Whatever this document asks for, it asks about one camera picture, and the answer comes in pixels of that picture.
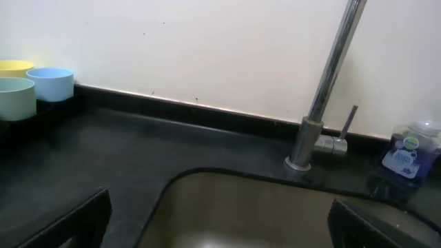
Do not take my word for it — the steel tap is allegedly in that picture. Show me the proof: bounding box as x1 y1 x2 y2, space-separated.
284 0 368 172

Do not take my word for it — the steel sink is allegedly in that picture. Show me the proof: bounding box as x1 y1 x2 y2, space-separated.
136 167 441 248

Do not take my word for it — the green cup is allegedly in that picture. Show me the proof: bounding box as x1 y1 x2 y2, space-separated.
0 76 38 122

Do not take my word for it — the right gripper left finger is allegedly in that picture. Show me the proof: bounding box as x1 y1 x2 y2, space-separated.
17 187 113 248

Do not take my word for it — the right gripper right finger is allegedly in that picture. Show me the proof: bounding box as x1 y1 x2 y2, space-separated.
327 198 433 248

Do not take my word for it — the blue soap bottle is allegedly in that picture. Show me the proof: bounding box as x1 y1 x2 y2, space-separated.
367 119 441 204

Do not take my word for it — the yellow cup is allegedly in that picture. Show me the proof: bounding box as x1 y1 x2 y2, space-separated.
0 60 35 79

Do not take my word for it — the blue cup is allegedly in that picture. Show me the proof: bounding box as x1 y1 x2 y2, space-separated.
25 67 75 103

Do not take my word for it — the black tray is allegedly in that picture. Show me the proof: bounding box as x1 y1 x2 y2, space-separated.
0 93 87 154

